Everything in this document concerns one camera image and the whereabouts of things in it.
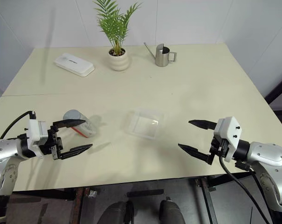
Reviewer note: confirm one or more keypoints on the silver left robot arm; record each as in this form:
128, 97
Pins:
5, 149

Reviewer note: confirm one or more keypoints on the green potted palm plant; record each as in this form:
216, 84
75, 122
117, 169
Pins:
116, 23

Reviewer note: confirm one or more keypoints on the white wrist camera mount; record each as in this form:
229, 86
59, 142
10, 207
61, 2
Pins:
34, 133
229, 135

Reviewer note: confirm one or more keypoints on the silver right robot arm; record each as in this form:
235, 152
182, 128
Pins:
266, 163

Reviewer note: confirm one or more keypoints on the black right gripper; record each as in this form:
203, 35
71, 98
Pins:
218, 148

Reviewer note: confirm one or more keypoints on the white rectangular box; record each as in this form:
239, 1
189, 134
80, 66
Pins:
73, 64

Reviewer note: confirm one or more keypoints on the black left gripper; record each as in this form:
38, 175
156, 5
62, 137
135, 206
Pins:
52, 142

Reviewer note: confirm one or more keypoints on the clear plastic tube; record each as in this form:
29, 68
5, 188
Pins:
79, 123

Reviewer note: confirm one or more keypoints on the clear plastic container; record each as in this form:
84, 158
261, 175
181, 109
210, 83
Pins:
144, 123

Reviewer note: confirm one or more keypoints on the cream ribbed plant pot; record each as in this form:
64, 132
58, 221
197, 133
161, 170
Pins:
118, 59

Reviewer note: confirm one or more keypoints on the steel watering can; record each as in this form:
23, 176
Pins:
163, 54

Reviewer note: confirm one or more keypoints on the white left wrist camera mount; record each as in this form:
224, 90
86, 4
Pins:
34, 133

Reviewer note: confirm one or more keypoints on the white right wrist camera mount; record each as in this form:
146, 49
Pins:
229, 135

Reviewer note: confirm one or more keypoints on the dark rounded robot foot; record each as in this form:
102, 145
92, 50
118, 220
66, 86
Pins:
171, 211

